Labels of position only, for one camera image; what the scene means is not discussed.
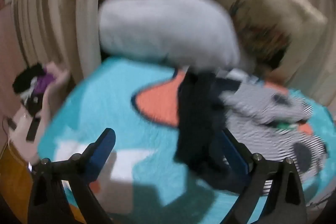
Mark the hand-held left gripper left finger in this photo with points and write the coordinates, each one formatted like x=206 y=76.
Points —
x=101 y=151

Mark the grey plush pillow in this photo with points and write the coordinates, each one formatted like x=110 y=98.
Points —
x=162 y=22

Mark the teal printed blanket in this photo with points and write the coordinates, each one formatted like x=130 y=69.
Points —
x=105 y=98

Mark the beige curtain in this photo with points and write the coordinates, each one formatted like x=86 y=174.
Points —
x=52 y=16

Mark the navy striped pants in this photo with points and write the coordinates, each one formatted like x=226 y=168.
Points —
x=195 y=113

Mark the pile of black purple clothes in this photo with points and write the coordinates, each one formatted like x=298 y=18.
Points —
x=29 y=79

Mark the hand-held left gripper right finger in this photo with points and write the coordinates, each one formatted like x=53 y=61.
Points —
x=235 y=154

